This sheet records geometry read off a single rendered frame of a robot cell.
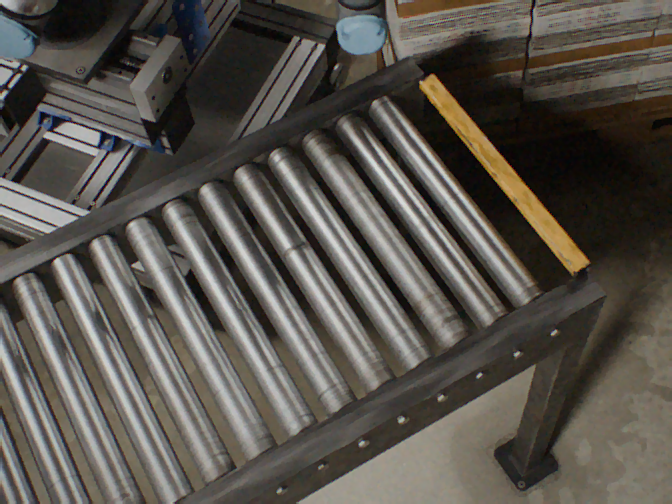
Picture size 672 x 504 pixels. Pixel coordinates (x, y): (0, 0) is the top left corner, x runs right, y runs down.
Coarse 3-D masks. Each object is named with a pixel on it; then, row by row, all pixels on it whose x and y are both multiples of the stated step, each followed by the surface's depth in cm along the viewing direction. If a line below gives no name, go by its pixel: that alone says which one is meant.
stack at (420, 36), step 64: (512, 0) 195; (576, 0) 197; (640, 0) 200; (384, 64) 245; (448, 64) 208; (576, 64) 215; (640, 64) 219; (448, 128) 229; (576, 128) 237; (640, 128) 241
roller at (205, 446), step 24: (96, 240) 149; (96, 264) 148; (120, 264) 147; (120, 288) 144; (120, 312) 143; (144, 312) 142; (144, 336) 140; (144, 360) 139; (168, 360) 138; (168, 384) 136; (192, 384) 137; (168, 408) 135; (192, 408) 134; (192, 432) 132; (216, 432) 133; (192, 456) 131; (216, 456) 130
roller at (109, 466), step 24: (24, 288) 145; (24, 312) 144; (48, 312) 143; (48, 336) 141; (48, 360) 139; (72, 360) 139; (72, 384) 137; (72, 408) 135; (96, 408) 135; (96, 432) 133; (96, 456) 131; (120, 456) 132; (96, 480) 131; (120, 480) 129
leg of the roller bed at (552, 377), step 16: (560, 352) 150; (576, 352) 152; (544, 368) 160; (560, 368) 155; (576, 368) 160; (544, 384) 164; (560, 384) 163; (528, 400) 177; (544, 400) 168; (560, 400) 171; (528, 416) 181; (544, 416) 174; (528, 432) 186; (544, 432) 185; (528, 448) 192; (544, 448) 196; (528, 464) 200
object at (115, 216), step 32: (352, 96) 160; (416, 96) 165; (288, 128) 157; (320, 128) 158; (224, 160) 155; (256, 160) 155; (160, 192) 153; (192, 192) 153; (96, 224) 150; (160, 224) 155; (0, 256) 149; (32, 256) 148; (128, 256) 158; (0, 288) 147
